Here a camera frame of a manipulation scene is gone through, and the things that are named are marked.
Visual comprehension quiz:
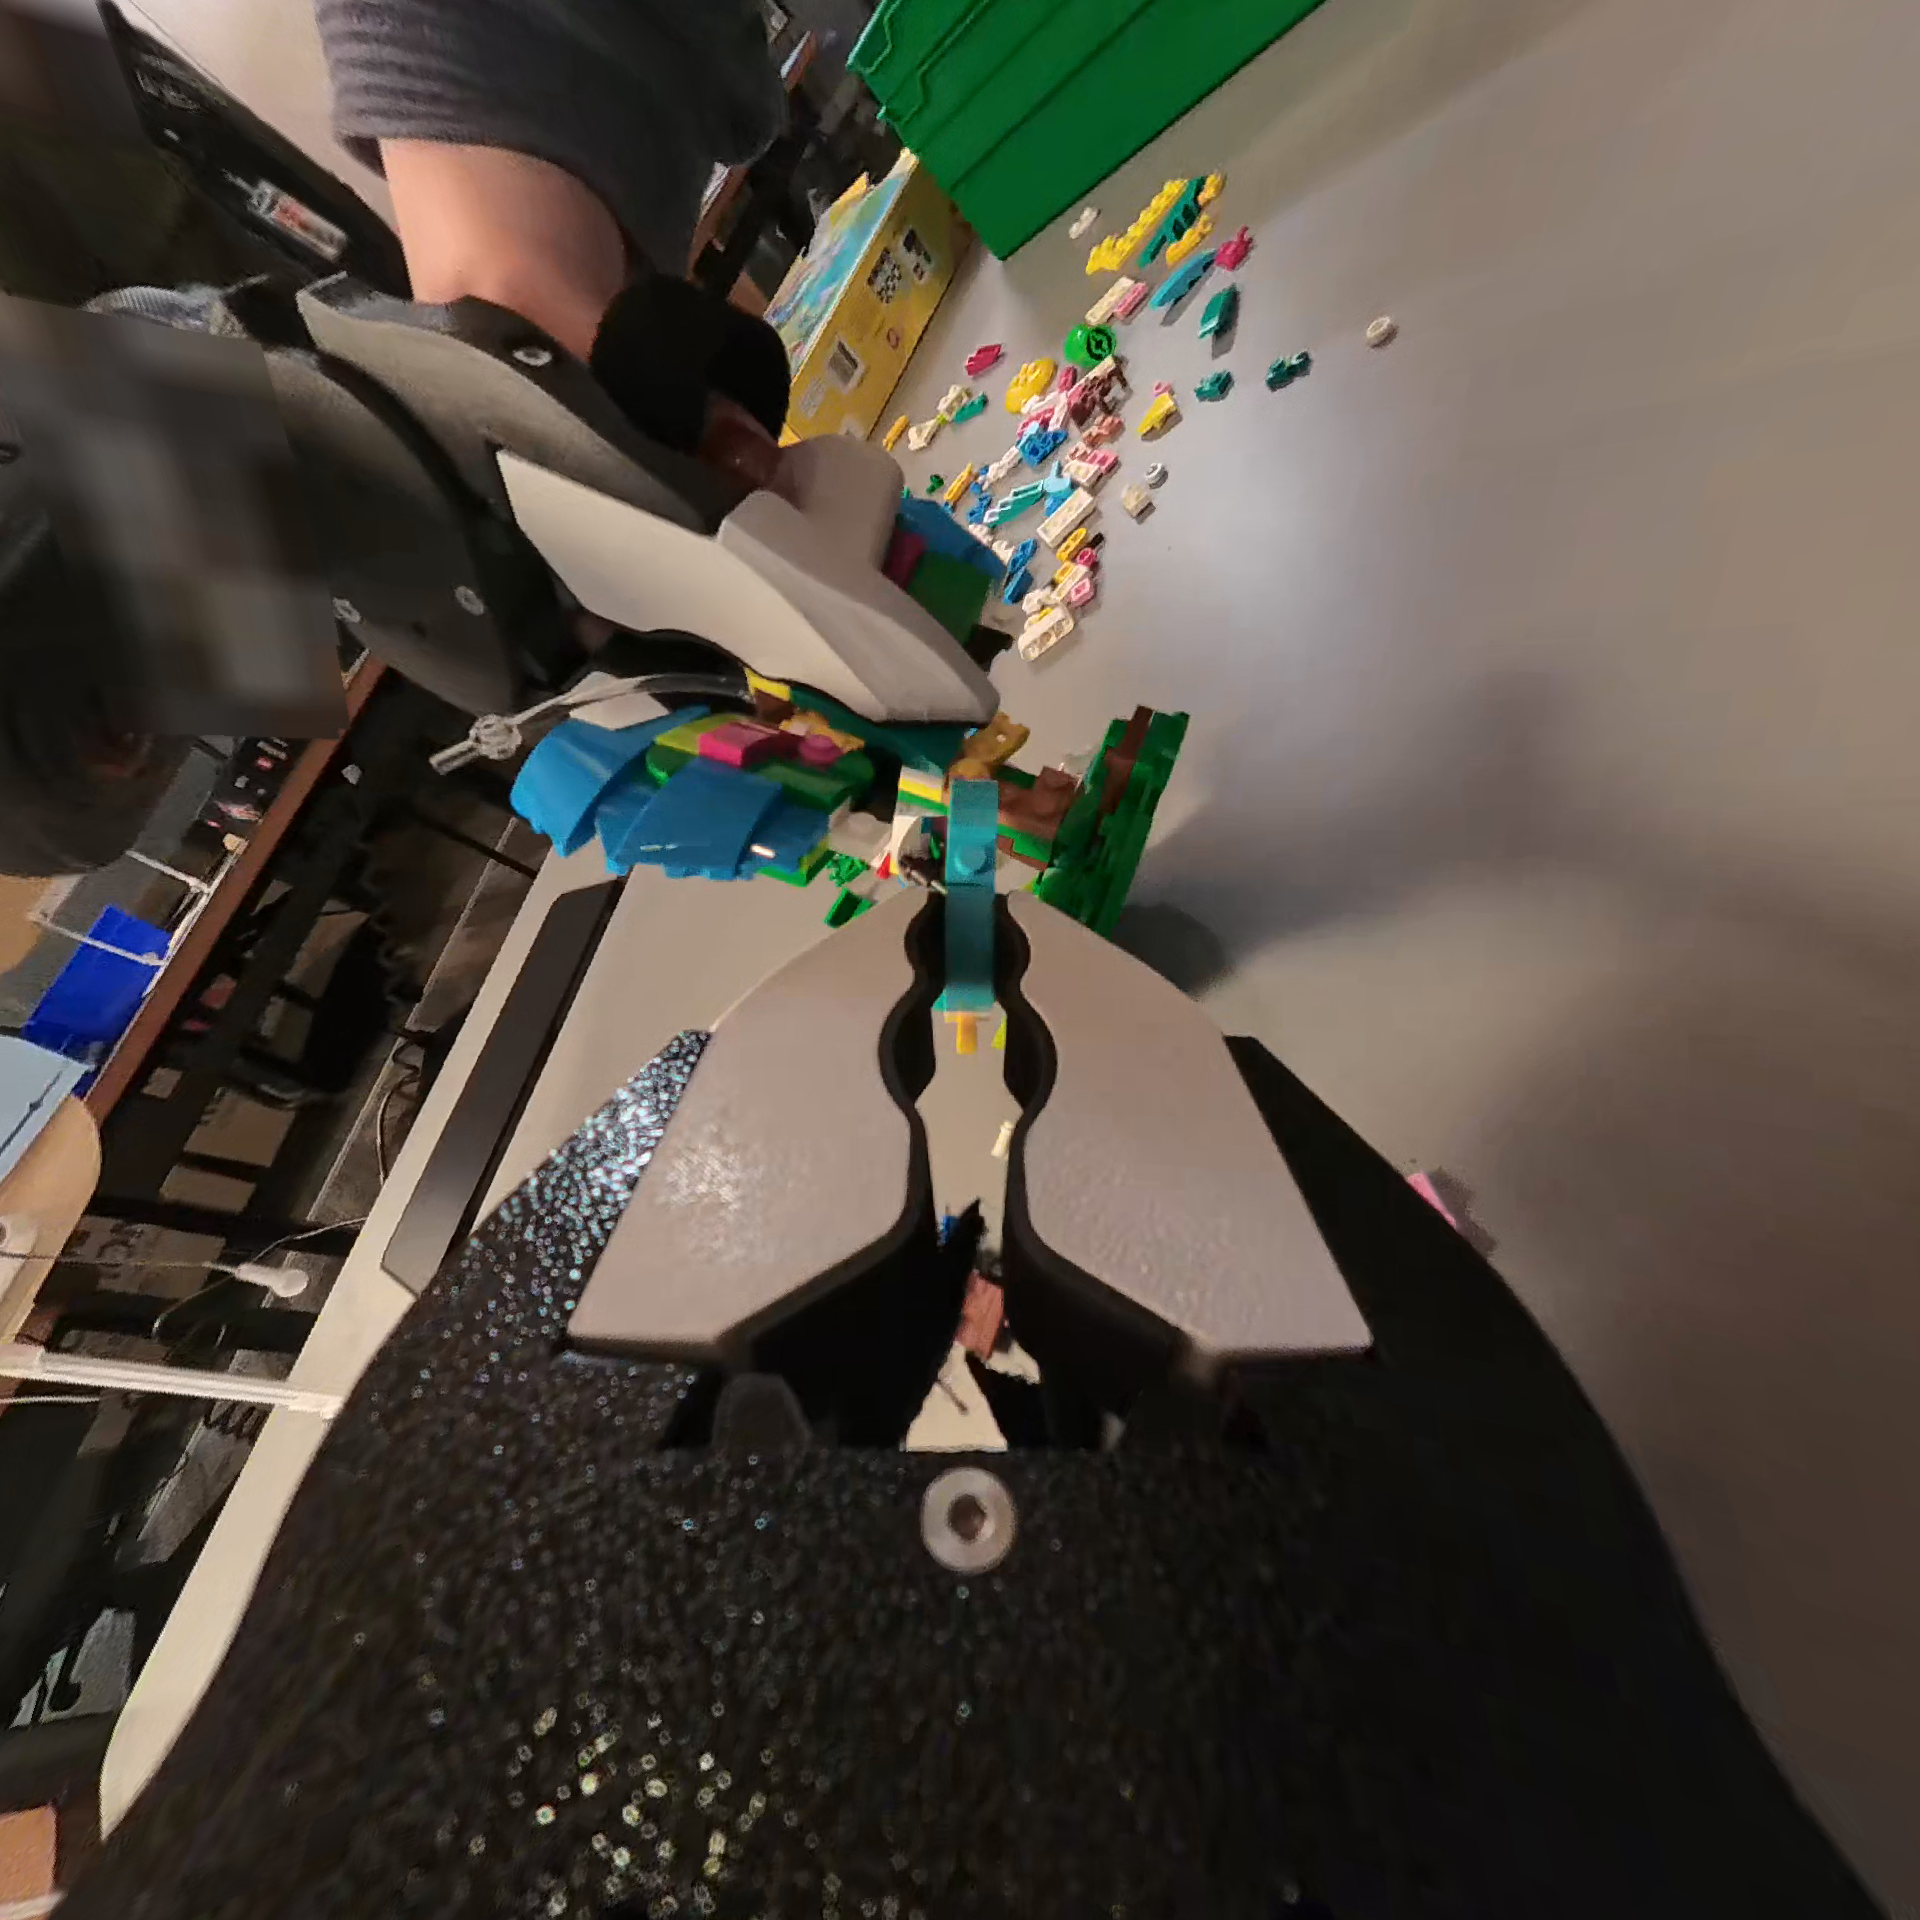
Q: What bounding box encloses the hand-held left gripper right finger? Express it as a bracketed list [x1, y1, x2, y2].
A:
[1002, 894, 1376, 1379]

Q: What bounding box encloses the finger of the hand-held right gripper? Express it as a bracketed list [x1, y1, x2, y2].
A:
[496, 448, 847, 710]
[719, 438, 1002, 725]

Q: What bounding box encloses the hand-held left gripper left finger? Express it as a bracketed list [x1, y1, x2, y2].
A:
[566, 894, 926, 1374]

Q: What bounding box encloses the colourful lego model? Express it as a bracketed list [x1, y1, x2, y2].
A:
[433, 496, 1193, 939]

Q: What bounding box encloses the person's right forearm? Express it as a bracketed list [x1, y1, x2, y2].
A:
[316, 0, 794, 365]

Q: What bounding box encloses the pile of loose lego pieces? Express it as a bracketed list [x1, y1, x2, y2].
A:
[879, 172, 1403, 662]

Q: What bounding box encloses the yellow lego box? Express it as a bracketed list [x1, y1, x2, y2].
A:
[762, 150, 972, 445]

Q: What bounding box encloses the person's right hand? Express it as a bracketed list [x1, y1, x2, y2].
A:
[698, 392, 788, 484]

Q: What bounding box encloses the black flat panel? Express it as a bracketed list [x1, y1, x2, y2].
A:
[383, 878, 626, 1300]

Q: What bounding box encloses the black labelled panel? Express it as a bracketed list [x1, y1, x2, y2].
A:
[94, 0, 418, 308]

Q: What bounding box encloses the green plastic bin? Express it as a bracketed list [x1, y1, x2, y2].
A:
[849, 0, 1330, 260]

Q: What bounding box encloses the blue storage bin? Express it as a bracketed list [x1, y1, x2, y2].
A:
[23, 902, 177, 1051]

